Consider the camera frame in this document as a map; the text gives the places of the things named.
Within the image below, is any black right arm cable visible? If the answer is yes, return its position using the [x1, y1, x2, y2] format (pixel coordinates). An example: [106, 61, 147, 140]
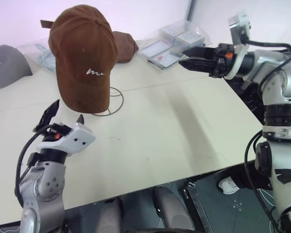
[242, 36, 291, 220]

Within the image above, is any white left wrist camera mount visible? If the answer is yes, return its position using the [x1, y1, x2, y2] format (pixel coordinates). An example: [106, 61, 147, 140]
[36, 122, 97, 158]

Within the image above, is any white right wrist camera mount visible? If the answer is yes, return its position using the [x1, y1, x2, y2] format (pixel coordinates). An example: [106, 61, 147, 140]
[224, 10, 252, 80]

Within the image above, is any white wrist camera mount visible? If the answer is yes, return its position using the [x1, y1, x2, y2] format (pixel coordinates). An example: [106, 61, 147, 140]
[224, 10, 252, 80]
[36, 122, 97, 158]

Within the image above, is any dark grey rounded shape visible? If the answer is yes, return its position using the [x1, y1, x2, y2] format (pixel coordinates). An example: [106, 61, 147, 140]
[152, 185, 196, 232]
[94, 198, 124, 233]

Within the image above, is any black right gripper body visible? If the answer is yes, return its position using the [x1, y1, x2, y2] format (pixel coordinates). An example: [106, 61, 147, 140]
[209, 43, 237, 79]

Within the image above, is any clear plastic card box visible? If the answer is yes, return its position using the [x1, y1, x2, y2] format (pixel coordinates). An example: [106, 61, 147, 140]
[176, 30, 206, 47]
[159, 24, 185, 46]

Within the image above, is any clear bag of cards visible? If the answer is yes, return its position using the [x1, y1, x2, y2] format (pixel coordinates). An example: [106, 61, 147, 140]
[138, 40, 185, 74]

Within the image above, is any black wire hat stand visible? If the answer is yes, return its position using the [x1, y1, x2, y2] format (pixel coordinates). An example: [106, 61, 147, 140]
[92, 86, 125, 117]

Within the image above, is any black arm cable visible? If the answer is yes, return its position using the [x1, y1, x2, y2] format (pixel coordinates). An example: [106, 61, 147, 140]
[14, 125, 54, 208]
[242, 36, 291, 220]

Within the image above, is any black equipment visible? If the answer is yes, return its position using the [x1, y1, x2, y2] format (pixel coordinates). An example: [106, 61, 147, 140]
[226, 77, 267, 122]

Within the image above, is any black metal frame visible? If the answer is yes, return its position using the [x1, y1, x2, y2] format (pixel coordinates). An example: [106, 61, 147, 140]
[183, 179, 224, 233]

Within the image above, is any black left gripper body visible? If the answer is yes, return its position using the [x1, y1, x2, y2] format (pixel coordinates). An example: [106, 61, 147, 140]
[33, 122, 72, 144]

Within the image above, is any brown cap with white script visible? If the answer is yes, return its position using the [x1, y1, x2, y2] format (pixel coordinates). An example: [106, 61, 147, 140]
[40, 4, 119, 115]

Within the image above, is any plain brown cap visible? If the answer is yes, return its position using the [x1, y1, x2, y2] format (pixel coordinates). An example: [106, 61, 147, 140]
[111, 31, 139, 64]

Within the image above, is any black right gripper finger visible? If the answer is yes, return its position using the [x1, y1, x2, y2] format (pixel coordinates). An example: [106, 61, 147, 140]
[178, 58, 216, 73]
[181, 46, 218, 59]

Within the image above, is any clear bag with pale item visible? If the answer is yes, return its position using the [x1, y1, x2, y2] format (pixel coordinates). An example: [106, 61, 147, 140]
[19, 40, 58, 72]

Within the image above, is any dark grey cap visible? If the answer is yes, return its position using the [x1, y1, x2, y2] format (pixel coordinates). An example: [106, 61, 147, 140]
[0, 45, 33, 89]

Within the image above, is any grey vertical post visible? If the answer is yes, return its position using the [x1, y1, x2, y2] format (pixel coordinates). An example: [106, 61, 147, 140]
[185, 0, 196, 21]

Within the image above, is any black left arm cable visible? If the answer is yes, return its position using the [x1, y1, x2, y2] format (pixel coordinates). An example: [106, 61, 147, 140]
[14, 125, 54, 208]

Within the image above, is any white crumpled paper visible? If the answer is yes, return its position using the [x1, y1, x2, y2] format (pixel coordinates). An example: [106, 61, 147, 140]
[217, 177, 241, 195]

